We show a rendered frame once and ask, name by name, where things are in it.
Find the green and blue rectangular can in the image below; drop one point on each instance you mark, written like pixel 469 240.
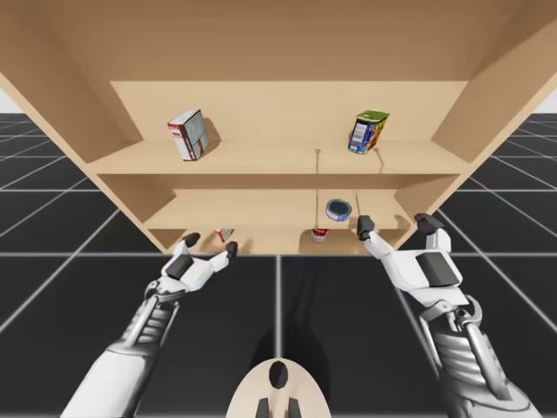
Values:
pixel 365 132

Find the tall red and white carton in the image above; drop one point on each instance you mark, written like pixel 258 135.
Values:
pixel 189 135

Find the pale wooden shelf unit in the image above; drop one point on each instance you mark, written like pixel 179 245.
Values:
pixel 278 65

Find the tan robot part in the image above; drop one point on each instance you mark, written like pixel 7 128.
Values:
pixel 278 396

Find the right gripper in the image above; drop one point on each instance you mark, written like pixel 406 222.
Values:
pixel 409 270

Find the red and white can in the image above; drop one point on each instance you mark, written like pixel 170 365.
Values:
pixel 319 236

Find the blue flat can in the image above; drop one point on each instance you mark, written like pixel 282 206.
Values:
pixel 338 210

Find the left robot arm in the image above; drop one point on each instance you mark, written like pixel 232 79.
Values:
pixel 126 348

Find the small red carton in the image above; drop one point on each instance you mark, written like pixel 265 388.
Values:
pixel 223 235

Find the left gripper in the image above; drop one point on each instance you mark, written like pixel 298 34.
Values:
pixel 193 272

